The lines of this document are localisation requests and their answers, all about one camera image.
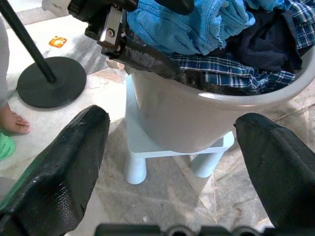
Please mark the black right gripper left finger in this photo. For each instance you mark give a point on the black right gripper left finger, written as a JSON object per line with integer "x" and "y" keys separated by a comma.
{"x": 61, "y": 177}

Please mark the grey plastic basin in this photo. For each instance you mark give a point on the grey plastic basin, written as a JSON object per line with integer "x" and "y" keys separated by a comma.
{"x": 184, "y": 118}

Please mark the black floor stand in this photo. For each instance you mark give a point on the black floor stand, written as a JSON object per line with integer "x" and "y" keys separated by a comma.
{"x": 51, "y": 91}

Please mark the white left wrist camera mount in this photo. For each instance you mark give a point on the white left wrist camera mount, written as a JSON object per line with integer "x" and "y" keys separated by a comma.
{"x": 55, "y": 6}

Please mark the orange floor sticker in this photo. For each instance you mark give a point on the orange floor sticker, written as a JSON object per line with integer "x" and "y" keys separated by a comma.
{"x": 57, "y": 41}

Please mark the navy garment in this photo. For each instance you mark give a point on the navy garment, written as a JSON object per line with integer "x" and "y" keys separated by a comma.
{"x": 268, "y": 46}

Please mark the blue plaid shirt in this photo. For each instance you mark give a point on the blue plaid shirt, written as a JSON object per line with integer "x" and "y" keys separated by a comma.
{"x": 233, "y": 73}

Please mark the green cloth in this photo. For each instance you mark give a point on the green cloth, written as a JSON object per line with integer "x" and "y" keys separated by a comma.
{"x": 6, "y": 147}

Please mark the light blue shirt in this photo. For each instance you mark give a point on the light blue shirt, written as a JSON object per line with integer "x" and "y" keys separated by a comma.
{"x": 172, "y": 27}

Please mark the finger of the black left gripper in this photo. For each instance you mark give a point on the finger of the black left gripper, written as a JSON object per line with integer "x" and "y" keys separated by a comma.
{"x": 150, "y": 61}
{"x": 177, "y": 6}

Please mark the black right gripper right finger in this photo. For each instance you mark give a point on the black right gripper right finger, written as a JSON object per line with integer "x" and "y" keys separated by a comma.
{"x": 283, "y": 177}

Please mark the person in white clothes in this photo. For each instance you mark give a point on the person in white clothes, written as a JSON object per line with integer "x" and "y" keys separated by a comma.
{"x": 12, "y": 120}

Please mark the light blue plastic stool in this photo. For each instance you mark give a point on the light blue plastic stool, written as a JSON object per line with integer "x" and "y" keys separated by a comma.
{"x": 134, "y": 169}

